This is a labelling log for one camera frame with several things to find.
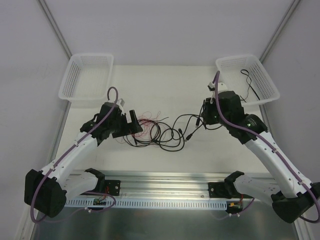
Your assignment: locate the thin red wire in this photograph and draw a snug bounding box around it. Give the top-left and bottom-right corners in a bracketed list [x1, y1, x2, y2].
[117, 111, 171, 145]

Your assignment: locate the black USB cable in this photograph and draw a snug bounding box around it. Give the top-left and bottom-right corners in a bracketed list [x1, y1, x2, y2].
[159, 103, 208, 152]

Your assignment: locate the thin black cable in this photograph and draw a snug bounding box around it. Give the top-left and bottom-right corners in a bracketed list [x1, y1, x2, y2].
[239, 69, 262, 103]

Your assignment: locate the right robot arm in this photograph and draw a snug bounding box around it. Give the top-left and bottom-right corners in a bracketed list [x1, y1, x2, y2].
[201, 90, 320, 223]

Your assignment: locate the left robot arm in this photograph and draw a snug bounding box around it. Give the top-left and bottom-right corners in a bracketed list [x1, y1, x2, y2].
[24, 102, 143, 218]

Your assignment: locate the right white plastic basket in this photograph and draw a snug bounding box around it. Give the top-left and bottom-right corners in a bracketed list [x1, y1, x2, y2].
[215, 54, 280, 106]

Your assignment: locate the white plastic basket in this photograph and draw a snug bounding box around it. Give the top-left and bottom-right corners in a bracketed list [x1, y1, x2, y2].
[58, 53, 114, 108]
[215, 54, 280, 106]

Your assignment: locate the left white plastic basket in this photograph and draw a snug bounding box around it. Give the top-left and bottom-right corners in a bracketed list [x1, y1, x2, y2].
[58, 53, 114, 108]

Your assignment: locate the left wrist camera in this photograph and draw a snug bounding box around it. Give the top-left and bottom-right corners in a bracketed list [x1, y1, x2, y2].
[116, 98, 125, 115]

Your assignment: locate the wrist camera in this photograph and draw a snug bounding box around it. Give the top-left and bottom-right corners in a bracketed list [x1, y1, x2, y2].
[207, 79, 228, 95]
[116, 98, 125, 115]

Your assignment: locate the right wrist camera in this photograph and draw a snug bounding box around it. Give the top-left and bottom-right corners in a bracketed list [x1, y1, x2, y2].
[207, 79, 228, 95]

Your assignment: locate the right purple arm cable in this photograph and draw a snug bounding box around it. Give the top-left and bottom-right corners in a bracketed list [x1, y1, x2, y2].
[214, 70, 320, 222]

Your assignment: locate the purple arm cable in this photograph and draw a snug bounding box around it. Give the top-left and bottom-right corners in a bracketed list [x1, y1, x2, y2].
[214, 70, 320, 222]
[29, 86, 120, 223]

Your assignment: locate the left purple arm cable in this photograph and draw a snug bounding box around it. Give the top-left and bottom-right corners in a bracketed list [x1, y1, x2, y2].
[29, 86, 120, 223]

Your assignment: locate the aluminium mounting rail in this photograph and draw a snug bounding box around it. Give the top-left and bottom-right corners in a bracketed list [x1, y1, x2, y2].
[62, 169, 283, 201]

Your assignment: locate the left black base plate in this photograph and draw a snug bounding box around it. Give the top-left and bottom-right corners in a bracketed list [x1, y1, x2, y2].
[100, 179, 121, 197]

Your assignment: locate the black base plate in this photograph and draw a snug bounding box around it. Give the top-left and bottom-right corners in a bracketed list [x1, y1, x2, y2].
[208, 182, 241, 199]
[100, 179, 121, 197]

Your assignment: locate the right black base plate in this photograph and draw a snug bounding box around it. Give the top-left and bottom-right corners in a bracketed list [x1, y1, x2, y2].
[208, 182, 241, 199]

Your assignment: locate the white slotted cable duct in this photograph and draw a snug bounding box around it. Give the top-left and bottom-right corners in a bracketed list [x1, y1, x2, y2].
[65, 197, 227, 211]

